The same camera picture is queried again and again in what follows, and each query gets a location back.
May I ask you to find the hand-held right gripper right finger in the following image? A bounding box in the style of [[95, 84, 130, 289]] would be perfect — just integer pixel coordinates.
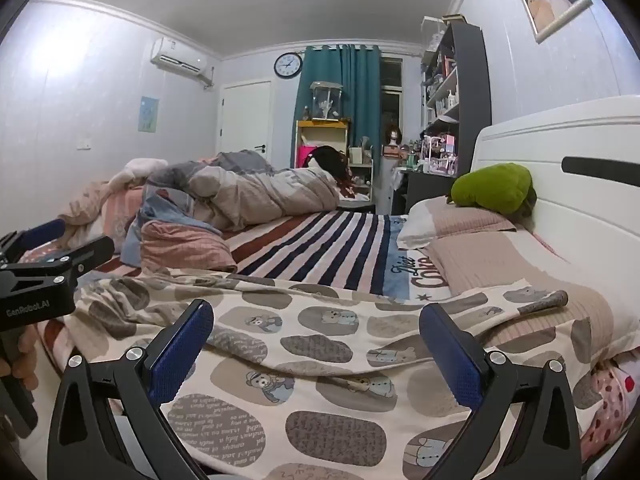
[[419, 302, 583, 480]]

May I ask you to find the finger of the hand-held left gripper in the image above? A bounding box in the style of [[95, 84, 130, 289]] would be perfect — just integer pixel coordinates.
[[0, 219, 66, 261], [10, 236, 115, 277]]

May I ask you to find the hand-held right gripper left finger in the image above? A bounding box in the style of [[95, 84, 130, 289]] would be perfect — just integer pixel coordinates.
[[47, 299, 216, 480]]

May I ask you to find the bear-patterned beige blanket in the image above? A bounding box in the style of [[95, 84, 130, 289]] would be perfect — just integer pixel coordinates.
[[75, 272, 571, 480]]

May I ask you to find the person's left hand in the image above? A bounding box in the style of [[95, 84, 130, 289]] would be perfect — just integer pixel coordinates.
[[9, 326, 39, 392]]

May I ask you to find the pink fluffy blanket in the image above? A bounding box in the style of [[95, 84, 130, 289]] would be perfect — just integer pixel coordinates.
[[62, 157, 171, 256]]

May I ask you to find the pink checked pillow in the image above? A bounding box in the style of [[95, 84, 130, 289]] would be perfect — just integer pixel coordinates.
[[141, 220, 239, 274]]

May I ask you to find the small beige ribbed pillow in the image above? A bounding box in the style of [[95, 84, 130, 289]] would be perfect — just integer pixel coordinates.
[[397, 196, 517, 251]]

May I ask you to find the pink strawberry print cloth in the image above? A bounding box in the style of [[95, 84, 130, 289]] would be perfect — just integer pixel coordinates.
[[580, 354, 639, 466]]

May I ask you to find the striped bed sheet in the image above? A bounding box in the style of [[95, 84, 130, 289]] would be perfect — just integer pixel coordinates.
[[30, 209, 451, 306]]

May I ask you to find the green plush toy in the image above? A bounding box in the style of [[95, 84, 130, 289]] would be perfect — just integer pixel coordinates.
[[446, 162, 538, 218]]

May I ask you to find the grey beige quilt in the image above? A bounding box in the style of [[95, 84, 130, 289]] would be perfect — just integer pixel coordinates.
[[135, 150, 342, 233]]

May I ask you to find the white door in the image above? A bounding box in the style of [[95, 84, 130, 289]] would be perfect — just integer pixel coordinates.
[[220, 80, 273, 157]]

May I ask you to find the white trolley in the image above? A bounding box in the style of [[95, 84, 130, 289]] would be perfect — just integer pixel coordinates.
[[347, 147, 375, 202]]

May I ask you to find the white bed headboard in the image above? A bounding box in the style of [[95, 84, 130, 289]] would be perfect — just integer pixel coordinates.
[[472, 95, 640, 311]]

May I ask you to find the white air conditioner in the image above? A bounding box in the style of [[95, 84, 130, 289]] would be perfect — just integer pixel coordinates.
[[150, 36, 216, 86]]

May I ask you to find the black plush toy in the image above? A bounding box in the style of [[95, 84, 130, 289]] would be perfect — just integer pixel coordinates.
[[305, 145, 352, 187]]

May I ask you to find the yellow cabinet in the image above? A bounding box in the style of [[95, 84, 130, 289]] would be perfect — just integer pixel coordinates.
[[295, 119, 351, 168]]

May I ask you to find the window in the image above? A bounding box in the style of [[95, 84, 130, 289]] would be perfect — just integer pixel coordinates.
[[380, 57, 404, 131]]

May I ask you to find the dark grey bookshelf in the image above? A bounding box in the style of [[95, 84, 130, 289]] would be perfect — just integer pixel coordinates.
[[420, 12, 492, 177]]

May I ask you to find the teal curtain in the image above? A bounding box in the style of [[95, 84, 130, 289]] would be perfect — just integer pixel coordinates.
[[295, 44, 383, 186]]

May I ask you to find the glass display tank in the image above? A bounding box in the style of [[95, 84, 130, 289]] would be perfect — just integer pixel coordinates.
[[310, 81, 345, 122]]

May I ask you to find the blue wall poster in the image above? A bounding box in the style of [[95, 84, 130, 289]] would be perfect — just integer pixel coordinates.
[[138, 96, 160, 133]]

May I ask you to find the round wall clock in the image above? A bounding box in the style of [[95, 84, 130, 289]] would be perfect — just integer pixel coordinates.
[[273, 52, 303, 80]]

